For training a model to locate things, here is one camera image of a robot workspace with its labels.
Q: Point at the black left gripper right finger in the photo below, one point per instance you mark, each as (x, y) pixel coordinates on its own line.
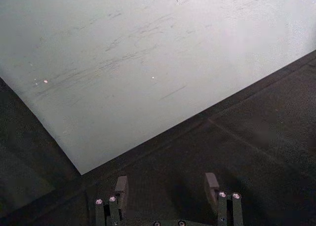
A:
(227, 208)

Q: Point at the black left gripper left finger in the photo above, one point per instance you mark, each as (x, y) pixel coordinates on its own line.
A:
(114, 208)

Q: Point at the black table cloth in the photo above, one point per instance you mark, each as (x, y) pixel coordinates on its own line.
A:
(222, 142)

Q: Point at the plain pale wall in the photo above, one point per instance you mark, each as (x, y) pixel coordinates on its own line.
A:
(138, 63)

